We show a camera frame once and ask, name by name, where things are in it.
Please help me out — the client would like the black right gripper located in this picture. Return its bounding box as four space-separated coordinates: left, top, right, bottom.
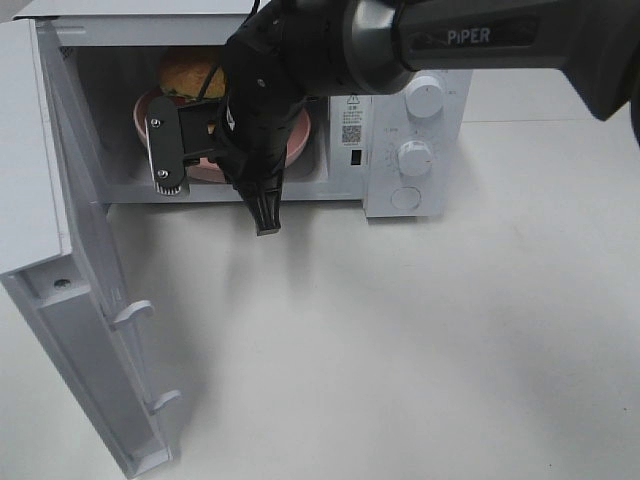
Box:
145 1 304 236

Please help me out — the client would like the pink round plate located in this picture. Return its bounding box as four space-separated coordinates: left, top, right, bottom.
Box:
133 86 312 184

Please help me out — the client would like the burger with lettuce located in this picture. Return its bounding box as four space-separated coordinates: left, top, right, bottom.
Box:
157 46 226 100

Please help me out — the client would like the white microwave door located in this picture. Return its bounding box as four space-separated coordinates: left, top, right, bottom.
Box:
1 18 180 478

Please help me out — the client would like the round white door button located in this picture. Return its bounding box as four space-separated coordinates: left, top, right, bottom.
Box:
390 187 421 211

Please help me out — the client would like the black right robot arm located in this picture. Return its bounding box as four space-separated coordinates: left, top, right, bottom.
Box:
146 1 639 235

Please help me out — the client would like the white warning label sticker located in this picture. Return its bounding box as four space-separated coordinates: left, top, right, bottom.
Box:
340 95 364 146

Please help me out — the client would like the white microwave oven body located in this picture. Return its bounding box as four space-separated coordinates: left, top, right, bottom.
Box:
12 1 471 233

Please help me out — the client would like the lower white timer knob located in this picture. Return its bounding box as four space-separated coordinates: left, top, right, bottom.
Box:
397 140 434 177

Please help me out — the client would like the upper white power knob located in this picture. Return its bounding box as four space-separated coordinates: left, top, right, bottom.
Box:
404 75 444 119

